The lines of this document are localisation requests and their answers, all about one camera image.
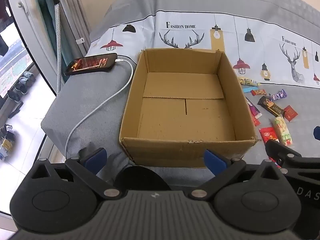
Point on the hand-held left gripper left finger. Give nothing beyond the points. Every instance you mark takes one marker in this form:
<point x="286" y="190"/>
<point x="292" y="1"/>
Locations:
<point x="96" y="159"/>

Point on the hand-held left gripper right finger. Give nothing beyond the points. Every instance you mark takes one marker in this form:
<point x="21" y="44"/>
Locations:
<point x="213" y="160"/>

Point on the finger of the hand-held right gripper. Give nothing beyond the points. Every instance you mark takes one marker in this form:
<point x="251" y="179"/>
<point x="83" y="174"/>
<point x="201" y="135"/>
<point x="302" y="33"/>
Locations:
<point x="317" y="133"/>
<point x="282" y="152"/>

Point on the large red snack packet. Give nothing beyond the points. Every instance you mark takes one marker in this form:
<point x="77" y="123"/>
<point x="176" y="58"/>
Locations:
<point x="268" y="137"/>

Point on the green and white peanut packet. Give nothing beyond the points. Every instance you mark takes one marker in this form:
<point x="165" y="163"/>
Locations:
<point x="282" y="131"/>

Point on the dark brown snack bar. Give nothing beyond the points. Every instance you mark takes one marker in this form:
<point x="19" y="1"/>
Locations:
<point x="271" y="105"/>

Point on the purple and white stick packet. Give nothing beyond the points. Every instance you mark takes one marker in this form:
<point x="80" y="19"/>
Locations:
<point x="255" y="110"/>

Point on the cardboard box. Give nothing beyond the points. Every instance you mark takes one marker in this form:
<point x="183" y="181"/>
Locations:
<point x="175" y="110"/>

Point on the square red packet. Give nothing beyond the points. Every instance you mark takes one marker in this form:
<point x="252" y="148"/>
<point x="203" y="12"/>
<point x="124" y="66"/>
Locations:
<point x="290" y="113"/>

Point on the narrow red snack packet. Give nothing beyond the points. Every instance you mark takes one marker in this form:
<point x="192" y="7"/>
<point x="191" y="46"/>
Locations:
<point x="255" y="120"/>

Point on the purple candy wrapper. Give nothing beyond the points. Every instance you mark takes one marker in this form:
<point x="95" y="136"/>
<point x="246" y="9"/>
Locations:
<point x="278" y="95"/>

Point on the grey bed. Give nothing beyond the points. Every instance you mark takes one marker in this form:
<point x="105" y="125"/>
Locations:
<point x="87" y="97"/>

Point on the orange red candy packet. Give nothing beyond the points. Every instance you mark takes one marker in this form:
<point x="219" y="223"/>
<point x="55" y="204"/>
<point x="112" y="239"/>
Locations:
<point x="258" y="92"/>

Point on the light blue small packet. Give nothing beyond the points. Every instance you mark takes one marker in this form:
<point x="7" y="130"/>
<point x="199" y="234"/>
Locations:
<point x="248" y="89"/>

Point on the yellow snack packet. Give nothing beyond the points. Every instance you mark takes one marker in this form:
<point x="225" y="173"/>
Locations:
<point x="248" y="81"/>

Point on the assorted floor clutter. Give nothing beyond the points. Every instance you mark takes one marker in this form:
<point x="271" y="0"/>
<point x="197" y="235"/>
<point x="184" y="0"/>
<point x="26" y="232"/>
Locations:
<point x="7" y="141"/>

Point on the black shoe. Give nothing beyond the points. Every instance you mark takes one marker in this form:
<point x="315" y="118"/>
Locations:
<point x="13" y="96"/>
<point x="16" y="110"/>

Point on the black smartphone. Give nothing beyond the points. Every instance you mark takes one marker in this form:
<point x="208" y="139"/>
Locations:
<point x="90" y="63"/>

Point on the grey shoe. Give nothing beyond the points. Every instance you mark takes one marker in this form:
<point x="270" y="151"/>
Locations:
<point x="21" y="85"/>
<point x="29" y="76"/>

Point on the white patterned pole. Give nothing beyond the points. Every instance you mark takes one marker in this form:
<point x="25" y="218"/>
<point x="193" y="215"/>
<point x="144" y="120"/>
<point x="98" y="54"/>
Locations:
<point x="58" y="55"/>

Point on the white curtain clip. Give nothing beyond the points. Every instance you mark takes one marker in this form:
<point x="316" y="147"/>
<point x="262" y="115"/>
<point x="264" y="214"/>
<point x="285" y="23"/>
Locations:
<point x="80" y="40"/>

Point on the printed deer and lamp sheet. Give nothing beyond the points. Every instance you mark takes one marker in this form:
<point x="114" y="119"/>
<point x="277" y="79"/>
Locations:
<point x="150" y="37"/>

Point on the teal curtain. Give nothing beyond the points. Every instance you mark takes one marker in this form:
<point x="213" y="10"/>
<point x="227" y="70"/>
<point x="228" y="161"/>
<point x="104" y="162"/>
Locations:
<point x="46" y="17"/>

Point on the grey curtain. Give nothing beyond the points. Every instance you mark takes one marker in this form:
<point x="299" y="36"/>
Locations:
<point x="75" y="10"/>

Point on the white sliding door frame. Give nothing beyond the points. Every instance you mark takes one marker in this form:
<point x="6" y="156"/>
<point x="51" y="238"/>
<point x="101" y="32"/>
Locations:
<point x="32" y="45"/>

